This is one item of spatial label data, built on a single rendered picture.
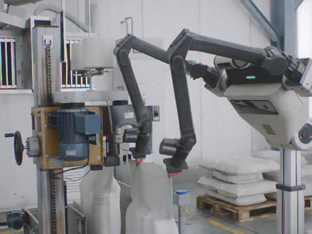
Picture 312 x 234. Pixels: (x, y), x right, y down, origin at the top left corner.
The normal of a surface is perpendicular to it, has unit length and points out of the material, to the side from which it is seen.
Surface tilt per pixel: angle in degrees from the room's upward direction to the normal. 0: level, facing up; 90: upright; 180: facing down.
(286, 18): 90
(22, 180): 90
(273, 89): 40
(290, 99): 90
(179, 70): 119
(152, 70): 90
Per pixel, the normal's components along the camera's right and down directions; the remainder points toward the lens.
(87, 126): 0.78, 0.02
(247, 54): 0.13, 0.48
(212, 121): 0.44, 0.04
